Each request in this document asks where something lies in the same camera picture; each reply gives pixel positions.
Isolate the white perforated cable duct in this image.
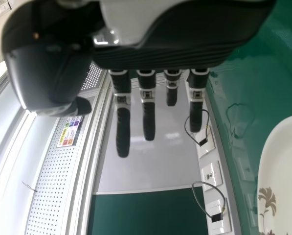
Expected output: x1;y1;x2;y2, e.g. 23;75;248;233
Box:
24;61;112;235

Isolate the thin grey cable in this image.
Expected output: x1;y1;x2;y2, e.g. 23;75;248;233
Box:
191;181;228;218
183;109;210;145

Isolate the white socket strip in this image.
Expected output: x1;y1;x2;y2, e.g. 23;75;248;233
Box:
182;70;236;235

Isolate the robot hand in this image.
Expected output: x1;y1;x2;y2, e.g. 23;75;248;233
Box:
1;0;277;158

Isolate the white plate brown leaf pattern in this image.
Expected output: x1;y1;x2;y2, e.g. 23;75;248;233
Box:
257;114;292;235

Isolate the coloured warning label sticker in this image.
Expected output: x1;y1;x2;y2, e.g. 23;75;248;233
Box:
57;117;84;147

